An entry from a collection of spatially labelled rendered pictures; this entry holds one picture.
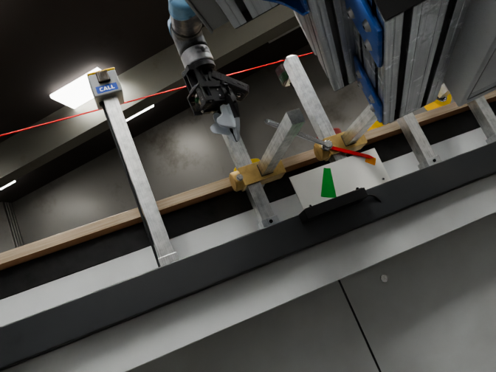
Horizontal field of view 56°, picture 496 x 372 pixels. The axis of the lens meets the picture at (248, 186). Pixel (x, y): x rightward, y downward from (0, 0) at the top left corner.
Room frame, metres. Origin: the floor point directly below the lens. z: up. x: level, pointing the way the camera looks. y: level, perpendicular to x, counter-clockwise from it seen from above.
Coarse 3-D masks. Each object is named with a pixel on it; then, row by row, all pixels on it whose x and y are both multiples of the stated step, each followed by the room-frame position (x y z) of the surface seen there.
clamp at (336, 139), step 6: (342, 132) 1.20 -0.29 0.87; (324, 138) 1.18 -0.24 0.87; (330, 138) 1.19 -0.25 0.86; (336, 138) 1.19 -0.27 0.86; (360, 138) 1.21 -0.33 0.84; (318, 144) 1.18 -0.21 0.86; (336, 144) 1.19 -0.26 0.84; (342, 144) 1.19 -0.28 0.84; (354, 144) 1.20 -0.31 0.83; (360, 144) 1.21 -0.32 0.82; (318, 150) 1.19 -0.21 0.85; (330, 150) 1.18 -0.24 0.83; (354, 150) 1.24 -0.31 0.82; (318, 156) 1.21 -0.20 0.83; (324, 156) 1.19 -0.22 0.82; (330, 156) 1.20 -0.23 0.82
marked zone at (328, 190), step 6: (324, 168) 1.17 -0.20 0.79; (330, 168) 1.17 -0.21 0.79; (324, 174) 1.17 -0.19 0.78; (330, 174) 1.17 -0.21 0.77; (324, 180) 1.17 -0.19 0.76; (330, 180) 1.17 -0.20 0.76; (324, 186) 1.16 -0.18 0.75; (330, 186) 1.17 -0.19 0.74; (324, 192) 1.16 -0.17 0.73; (330, 192) 1.17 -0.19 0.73
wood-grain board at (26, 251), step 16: (432, 112) 1.48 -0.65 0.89; (448, 112) 1.50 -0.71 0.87; (384, 128) 1.43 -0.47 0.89; (400, 128) 1.44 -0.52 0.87; (368, 144) 1.47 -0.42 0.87; (288, 160) 1.33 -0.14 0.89; (304, 160) 1.34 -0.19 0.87; (192, 192) 1.24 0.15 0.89; (208, 192) 1.25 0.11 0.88; (224, 192) 1.31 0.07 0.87; (160, 208) 1.21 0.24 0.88; (176, 208) 1.27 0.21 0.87; (96, 224) 1.17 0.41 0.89; (112, 224) 1.18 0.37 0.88; (128, 224) 1.23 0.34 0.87; (48, 240) 1.13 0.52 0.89; (64, 240) 1.14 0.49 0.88; (80, 240) 1.18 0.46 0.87; (0, 256) 1.10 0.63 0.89; (16, 256) 1.11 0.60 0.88; (32, 256) 1.14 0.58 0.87
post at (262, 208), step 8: (224, 136) 1.13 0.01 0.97; (240, 136) 1.13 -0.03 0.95; (232, 144) 1.12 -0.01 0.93; (240, 144) 1.13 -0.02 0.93; (232, 152) 1.12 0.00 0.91; (240, 152) 1.12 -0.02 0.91; (232, 160) 1.15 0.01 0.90; (240, 160) 1.12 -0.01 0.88; (248, 160) 1.13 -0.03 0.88; (256, 184) 1.13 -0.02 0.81; (248, 192) 1.13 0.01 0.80; (256, 192) 1.12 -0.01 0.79; (264, 192) 1.13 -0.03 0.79; (256, 200) 1.12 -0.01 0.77; (264, 200) 1.13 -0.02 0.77; (256, 208) 1.12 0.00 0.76; (264, 208) 1.12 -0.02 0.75; (264, 216) 1.12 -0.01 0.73
